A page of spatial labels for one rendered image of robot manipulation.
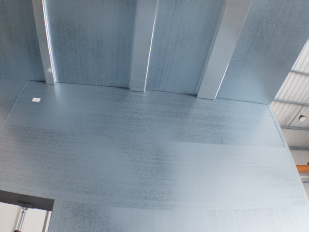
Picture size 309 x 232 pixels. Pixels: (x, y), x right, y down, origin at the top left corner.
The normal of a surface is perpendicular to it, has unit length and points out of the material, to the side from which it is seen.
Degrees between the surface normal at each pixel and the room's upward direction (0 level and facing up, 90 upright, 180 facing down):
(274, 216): 90
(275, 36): 180
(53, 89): 90
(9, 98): 90
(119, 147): 90
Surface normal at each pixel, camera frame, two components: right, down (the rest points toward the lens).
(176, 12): 0.00, 0.73
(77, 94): 0.14, -0.68
